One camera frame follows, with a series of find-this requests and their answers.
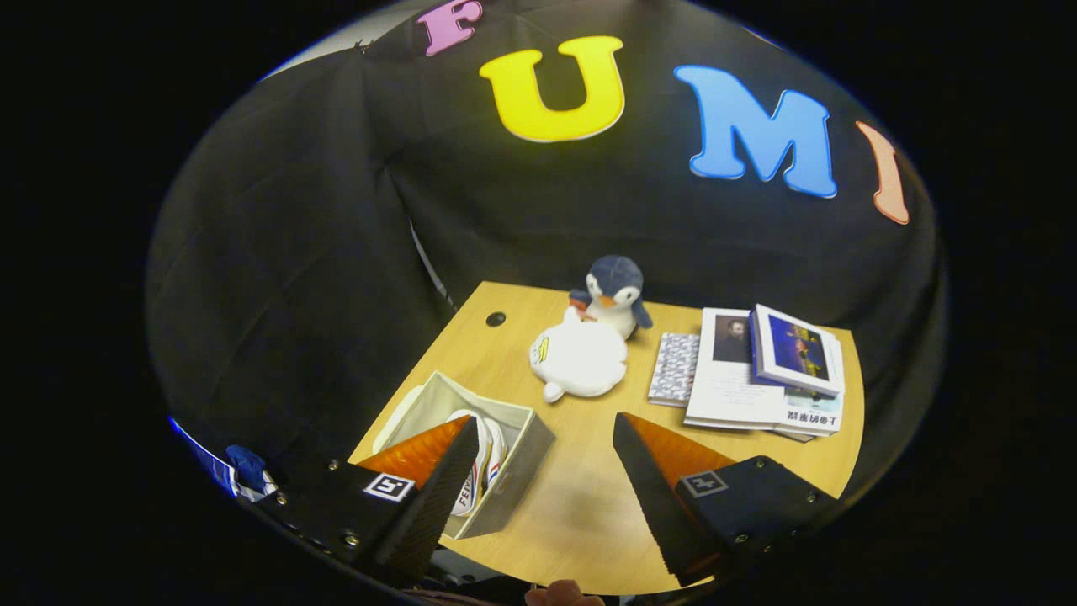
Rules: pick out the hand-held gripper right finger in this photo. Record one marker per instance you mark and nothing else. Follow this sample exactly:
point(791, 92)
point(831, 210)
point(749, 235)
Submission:
point(660, 513)

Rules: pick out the blue cover book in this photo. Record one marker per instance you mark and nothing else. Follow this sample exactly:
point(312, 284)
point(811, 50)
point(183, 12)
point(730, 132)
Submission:
point(799, 349)

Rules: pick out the grey fabric storage box lid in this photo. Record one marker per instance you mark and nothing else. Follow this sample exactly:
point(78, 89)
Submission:
point(395, 425)

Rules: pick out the grey fabric storage box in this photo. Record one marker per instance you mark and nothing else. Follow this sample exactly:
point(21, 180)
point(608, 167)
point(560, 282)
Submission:
point(522, 471)

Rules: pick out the teal and white book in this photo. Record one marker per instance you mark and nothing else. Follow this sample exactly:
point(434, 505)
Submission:
point(812, 417)

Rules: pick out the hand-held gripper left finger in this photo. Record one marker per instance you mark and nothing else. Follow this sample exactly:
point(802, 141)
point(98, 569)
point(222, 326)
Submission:
point(429, 522)

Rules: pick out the grey patterned notebook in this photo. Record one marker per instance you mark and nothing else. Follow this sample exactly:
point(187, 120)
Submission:
point(675, 370)

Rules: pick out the penguin plush toy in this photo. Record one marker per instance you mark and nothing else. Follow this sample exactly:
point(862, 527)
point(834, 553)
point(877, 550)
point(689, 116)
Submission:
point(618, 290)

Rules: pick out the blue cloth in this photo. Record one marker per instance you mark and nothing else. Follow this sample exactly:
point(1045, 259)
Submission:
point(246, 465)

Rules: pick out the white plush toy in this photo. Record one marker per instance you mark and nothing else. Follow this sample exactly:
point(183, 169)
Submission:
point(580, 358)

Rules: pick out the white book with portrait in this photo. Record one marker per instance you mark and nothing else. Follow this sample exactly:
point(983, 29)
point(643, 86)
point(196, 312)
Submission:
point(728, 387)

